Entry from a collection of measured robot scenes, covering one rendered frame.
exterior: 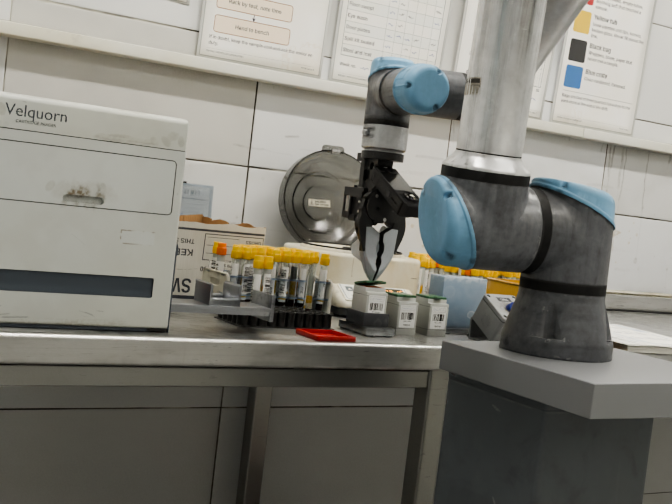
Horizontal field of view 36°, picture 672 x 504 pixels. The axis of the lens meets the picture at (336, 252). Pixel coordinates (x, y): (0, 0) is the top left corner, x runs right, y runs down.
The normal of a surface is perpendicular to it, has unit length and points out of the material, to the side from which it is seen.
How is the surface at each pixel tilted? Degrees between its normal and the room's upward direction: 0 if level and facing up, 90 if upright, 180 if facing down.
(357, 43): 93
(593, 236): 90
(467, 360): 90
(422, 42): 94
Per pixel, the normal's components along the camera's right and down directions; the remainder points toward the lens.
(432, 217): -0.95, 0.05
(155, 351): 0.51, 0.11
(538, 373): -0.85, -0.07
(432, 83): 0.32, 0.08
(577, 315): 0.14, -0.24
